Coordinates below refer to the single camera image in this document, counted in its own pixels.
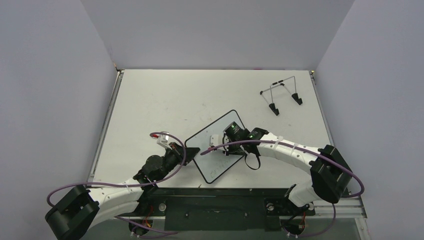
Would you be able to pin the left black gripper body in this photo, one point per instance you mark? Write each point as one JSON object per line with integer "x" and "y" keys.
{"x": 174, "y": 157}

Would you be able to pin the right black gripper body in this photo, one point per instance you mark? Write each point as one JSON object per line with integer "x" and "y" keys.
{"x": 227, "y": 144}

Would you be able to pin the small black-framed whiteboard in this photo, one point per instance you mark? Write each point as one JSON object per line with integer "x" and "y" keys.
{"x": 214, "y": 164}

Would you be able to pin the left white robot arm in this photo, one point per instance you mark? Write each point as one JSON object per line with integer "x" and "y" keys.
{"x": 88, "y": 204}

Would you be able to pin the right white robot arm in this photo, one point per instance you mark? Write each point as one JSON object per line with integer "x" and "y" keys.
{"x": 327, "y": 180}

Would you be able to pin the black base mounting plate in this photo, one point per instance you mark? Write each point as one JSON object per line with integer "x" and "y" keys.
{"x": 221, "y": 209}

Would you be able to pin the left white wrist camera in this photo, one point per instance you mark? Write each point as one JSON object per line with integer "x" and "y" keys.
{"x": 163, "y": 141}

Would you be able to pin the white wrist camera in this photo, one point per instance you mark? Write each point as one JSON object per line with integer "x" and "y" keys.
{"x": 163, "y": 141}
{"x": 216, "y": 140}

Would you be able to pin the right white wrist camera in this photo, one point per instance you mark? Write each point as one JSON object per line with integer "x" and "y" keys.
{"x": 216, "y": 140}

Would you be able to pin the wire whiteboard stand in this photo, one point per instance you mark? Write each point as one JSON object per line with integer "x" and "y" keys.
{"x": 281, "y": 89}

